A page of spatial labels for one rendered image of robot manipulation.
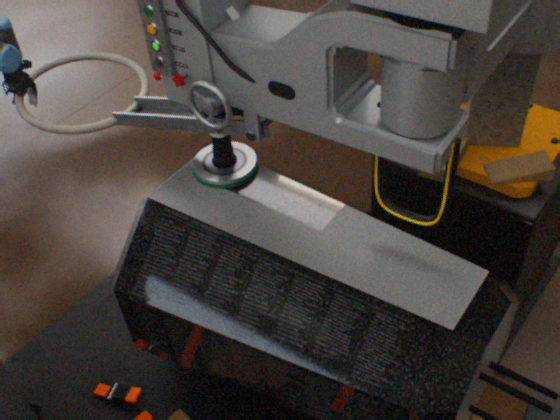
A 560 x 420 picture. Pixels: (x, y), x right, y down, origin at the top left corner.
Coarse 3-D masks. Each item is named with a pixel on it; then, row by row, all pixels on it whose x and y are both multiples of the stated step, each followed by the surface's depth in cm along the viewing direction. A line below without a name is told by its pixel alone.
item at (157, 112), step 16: (128, 112) 217; (144, 112) 225; (160, 112) 221; (176, 112) 217; (192, 112) 213; (160, 128) 211; (176, 128) 205; (192, 128) 201; (208, 128) 196; (240, 128) 187
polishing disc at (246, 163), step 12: (240, 144) 218; (204, 156) 214; (240, 156) 213; (252, 156) 213; (204, 168) 210; (216, 168) 209; (228, 168) 209; (240, 168) 209; (252, 168) 208; (204, 180) 206; (216, 180) 205; (228, 180) 205; (240, 180) 206
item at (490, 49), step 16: (528, 0) 170; (544, 0) 173; (512, 16) 162; (528, 16) 176; (544, 16) 177; (496, 32) 155; (512, 32) 167; (528, 32) 180; (544, 32) 180; (480, 48) 148; (496, 48) 156; (480, 64) 153; (496, 64) 165; (464, 80) 152; (480, 80) 158; (464, 96) 155
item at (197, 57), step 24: (168, 0) 164; (192, 0) 159; (216, 0) 164; (240, 0) 172; (168, 24) 170; (192, 24) 165; (216, 24) 167; (192, 48) 170; (192, 72) 176; (168, 96) 189
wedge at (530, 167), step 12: (516, 156) 208; (528, 156) 206; (540, 156) 205; (492, 168) 207; (504, 168) 205; (516, 168) 204; (528, 168) 203; (540, 168) 201; (552, 168) 200; (492, 180) 203; (504, 180) 202; (516, 180) 202; (528, 180) 203; (540, 180) 203
